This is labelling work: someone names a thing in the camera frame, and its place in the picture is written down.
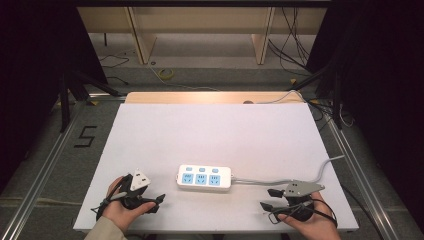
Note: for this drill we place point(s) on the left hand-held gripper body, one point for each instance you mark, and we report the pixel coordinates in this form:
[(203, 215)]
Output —
[(133, 200)]

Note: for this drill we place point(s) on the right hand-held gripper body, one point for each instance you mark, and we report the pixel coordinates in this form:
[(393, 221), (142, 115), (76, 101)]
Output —
[(301, 189)]

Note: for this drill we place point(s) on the white power strip blue sockets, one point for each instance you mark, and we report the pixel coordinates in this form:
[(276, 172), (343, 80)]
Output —
[(204, 178)]

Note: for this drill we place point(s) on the person's left hand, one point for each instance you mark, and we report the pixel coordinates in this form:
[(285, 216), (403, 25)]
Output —
[(116, 211)]

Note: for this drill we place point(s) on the person's right hand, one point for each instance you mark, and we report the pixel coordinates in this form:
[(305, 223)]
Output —
[(320, 226)]

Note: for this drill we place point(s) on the white table mat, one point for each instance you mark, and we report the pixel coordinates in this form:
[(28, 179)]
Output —
[(216, 133)]

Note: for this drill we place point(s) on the black metal stand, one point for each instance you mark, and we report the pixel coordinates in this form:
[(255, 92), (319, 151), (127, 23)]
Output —
[(66, 96), (336, 100)]

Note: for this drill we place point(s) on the wooden table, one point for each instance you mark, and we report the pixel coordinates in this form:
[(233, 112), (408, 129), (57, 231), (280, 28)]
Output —
[(206, 97)]

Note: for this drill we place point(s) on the yellow tape roll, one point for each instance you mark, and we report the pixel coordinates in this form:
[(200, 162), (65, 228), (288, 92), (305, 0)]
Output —
[(165, 73)]

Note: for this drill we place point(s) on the dark curtain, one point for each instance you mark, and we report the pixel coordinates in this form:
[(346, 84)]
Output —
[(383, 83), (36, 66)]

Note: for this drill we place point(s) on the light wooden shelf unit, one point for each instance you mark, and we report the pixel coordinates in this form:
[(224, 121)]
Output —
[(200, 20)]

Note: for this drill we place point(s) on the aluminium floor rail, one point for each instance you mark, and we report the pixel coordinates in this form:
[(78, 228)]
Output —
[(40, 173), (363, 180)]

